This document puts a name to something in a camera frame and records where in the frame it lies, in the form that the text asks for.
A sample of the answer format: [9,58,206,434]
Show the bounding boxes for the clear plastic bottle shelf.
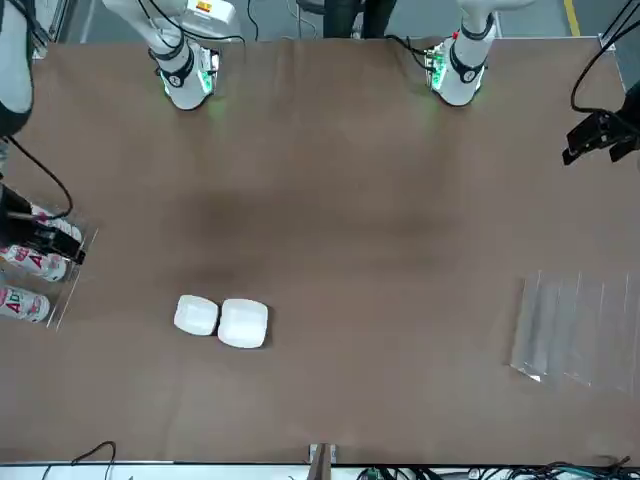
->
[0,209,100,331]

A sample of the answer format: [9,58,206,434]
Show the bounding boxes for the black left base cable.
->
[383,33,436,70]

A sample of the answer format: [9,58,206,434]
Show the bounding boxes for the clear stepped plastic holder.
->
[509,269,640,396]

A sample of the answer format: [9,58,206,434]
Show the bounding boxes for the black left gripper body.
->
[612,79,640,146]

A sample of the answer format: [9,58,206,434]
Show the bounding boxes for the white bottle pink cap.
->
[0,244,68,283]
[0,286,51,324]
[29,202,83,242]

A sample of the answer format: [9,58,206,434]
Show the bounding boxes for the thin black cable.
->
[42,439,117,480]

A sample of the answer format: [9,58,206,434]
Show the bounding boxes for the white box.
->
[173,294,220,338]
[217,297,269,350]

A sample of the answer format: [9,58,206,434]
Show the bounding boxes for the aluminium camera post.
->
[308,442,337,480]

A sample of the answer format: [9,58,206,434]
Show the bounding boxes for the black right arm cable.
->
[4,133,75,222]

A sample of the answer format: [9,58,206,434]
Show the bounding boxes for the person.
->
[323,0,397,40]

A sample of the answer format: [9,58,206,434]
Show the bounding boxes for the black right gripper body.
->
[0,185,41,246]

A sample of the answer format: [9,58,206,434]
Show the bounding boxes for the aluminium frame post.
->
[27,0,76,56]
[597,0,640,51]

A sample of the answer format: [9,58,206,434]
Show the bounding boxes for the tangle of black cables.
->
[359,453,634,480]

